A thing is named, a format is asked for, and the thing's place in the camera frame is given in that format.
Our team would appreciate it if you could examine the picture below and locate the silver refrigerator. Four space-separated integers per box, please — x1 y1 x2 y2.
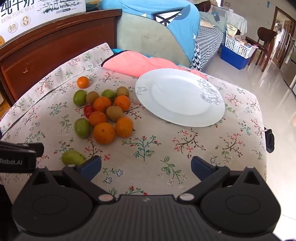
279 38 296 94

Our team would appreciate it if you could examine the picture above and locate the small red fruit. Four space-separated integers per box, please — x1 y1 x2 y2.
83 105 95 118

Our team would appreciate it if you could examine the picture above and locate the small orange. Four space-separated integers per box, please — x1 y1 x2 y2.
77 76 90 89

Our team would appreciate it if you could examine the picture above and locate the white plate with grey flowers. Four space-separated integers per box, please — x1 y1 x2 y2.
135 69 225 127

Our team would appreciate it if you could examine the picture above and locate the black and white checked bedspread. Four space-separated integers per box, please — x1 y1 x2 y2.
190 25 226 70

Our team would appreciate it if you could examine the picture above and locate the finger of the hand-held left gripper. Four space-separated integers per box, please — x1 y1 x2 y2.
0 141 44 156

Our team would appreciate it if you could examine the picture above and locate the floral printed cloth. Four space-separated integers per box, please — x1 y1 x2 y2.
0 42 266 202

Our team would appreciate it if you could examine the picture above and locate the round green fruit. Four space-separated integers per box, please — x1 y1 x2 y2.
101 89 116 100
73 90 87 106
74 118 90 139

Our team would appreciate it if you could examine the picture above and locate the dark wooden chair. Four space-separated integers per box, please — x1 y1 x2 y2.
245 27 278 73

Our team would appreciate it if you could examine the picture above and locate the grey-green pillow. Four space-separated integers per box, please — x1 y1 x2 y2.
116 11 193 68

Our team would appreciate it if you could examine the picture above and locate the dark wooden headboard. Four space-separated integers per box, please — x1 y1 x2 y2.
0 10 122 105

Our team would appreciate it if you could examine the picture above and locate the white printed carton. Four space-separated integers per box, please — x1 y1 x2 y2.
0 0 86 43

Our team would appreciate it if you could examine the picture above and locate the brown kiwi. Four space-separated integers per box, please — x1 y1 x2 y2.
86 91 100 105
116 86 130 97
106 106 123 122

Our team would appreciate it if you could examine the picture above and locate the wooden door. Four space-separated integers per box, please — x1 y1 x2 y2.
272 6 293 68

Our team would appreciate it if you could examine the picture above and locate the white table cover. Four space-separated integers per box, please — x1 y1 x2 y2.
226 9 247 36

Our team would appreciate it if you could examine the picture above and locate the yellow box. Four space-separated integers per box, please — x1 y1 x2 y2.
0 93 11 119

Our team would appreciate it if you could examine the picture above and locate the white plastic basket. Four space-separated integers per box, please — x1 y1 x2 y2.
225 35 258 58

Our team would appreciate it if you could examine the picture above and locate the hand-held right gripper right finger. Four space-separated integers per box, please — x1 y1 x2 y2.
178 156 267 205

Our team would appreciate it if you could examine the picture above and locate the pointed green fruit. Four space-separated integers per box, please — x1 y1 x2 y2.
61 150 86 166

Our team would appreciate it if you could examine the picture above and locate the black object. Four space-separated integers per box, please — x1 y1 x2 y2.
264 128 275 153

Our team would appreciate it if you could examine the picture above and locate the pink towel with black edge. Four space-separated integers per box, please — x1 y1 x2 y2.
101 50 208 81

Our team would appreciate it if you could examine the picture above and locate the blue storage bin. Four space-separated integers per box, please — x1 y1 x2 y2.
220 44 251 70

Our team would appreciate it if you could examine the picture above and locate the large orange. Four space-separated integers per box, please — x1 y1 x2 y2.
93 122 116 145

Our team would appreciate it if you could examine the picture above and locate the blue printed quilt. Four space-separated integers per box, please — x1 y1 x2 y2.
99 0 201 68

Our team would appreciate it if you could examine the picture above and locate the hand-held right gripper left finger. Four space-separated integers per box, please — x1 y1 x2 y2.
28 156 116 205

